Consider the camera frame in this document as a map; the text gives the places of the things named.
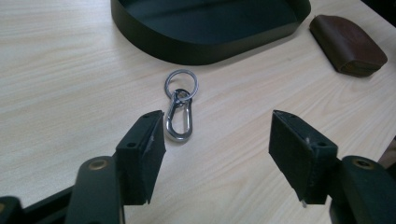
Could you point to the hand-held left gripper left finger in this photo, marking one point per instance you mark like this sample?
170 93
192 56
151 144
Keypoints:
140 161

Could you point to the brown leather pouch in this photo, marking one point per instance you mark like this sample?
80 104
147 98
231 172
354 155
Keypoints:
347 45

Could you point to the black oval tray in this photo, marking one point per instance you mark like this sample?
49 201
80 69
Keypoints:
205 28

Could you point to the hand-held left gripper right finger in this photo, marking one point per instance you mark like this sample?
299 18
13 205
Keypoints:
299 155

